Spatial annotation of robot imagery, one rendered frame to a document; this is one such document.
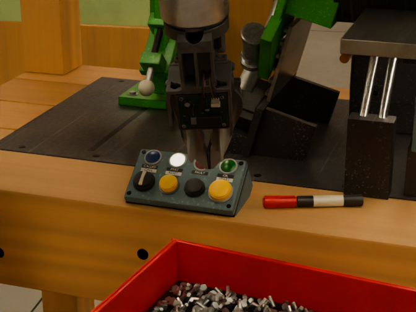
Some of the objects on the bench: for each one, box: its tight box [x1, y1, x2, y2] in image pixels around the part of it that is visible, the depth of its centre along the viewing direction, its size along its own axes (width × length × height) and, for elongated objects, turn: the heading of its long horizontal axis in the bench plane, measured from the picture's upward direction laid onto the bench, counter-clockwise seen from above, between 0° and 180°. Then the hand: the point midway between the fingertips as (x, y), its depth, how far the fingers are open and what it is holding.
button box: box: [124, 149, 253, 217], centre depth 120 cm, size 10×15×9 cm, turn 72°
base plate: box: [0, 77, 416, 201], centre depth 141 cm, size 42×110×2 cm, turn 72°
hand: (208, 155), depth 111 cm, fingers closed
